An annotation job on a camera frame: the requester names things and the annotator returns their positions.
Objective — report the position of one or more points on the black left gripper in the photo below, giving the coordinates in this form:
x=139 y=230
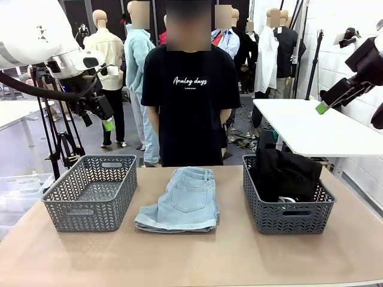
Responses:
x=85 y=95

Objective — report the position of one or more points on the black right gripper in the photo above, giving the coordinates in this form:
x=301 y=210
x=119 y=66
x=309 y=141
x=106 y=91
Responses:
x=369 y=62

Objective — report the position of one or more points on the black garment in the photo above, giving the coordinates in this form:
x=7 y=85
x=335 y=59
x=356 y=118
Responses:
x=287 y=176

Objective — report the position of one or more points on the white top with black trim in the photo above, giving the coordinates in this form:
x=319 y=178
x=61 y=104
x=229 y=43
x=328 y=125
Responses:
x=285 y=199

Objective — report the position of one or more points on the person's right forearm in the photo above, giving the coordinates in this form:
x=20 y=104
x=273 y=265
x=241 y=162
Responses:
x=153 y=119

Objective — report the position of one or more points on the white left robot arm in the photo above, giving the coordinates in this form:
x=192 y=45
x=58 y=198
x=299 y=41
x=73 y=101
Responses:
x=30 y=36

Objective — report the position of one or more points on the black light stand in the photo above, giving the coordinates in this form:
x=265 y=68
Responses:
x=314 y=62

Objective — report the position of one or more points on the white rectangular table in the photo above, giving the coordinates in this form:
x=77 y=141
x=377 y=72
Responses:
x=299 y=128
x=18 y=112

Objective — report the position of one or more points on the mannequin in light blue fleece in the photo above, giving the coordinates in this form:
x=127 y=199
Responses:
x=136 y=59

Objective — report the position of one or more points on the mannequin in cream shirt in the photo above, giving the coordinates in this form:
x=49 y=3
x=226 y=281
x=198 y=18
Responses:
x=107 y=48

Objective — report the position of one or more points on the mannequin in black shirt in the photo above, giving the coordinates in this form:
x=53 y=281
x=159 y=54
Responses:
x=287 y=48

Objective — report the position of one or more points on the grey plastic lattice basket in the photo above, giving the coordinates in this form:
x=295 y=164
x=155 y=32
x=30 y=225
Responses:
x=287 y=221
x=89 y=194

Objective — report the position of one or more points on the mannequin in white shirt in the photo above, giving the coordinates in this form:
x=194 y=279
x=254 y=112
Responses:
x=266 y=53

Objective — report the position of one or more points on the dark grey crate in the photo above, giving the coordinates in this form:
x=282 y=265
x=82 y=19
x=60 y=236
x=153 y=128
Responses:
x=269 y=139

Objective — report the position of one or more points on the person in black t-shirt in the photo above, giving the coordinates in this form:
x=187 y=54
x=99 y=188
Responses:
x=191 y=113

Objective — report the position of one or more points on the mannequin in red top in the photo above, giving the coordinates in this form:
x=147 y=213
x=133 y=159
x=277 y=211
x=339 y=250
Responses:
x=162 y=37

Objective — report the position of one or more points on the clear plastic storage box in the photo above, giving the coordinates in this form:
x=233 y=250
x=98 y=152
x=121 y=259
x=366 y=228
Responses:
x=21 y=185

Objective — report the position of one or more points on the mannequin in black coat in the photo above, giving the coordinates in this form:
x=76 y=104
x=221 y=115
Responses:
x=246 y=53

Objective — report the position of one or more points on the light blue denim shorts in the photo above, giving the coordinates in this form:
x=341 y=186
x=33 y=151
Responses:
x=182 y=203

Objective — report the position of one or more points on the mannequin in light blue shirt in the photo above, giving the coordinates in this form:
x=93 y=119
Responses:
x=230 y=42

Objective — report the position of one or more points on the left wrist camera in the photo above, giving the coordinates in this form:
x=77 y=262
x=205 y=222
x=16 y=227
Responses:
x=111 y=71

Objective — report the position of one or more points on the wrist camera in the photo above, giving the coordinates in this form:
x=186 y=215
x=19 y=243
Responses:
x=348 y=37
x=111 y=71

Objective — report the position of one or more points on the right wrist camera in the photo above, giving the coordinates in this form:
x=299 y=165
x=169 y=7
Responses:
x=348 y=37

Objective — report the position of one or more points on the black camera tripod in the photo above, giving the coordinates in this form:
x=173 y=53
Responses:
x=54 y=167

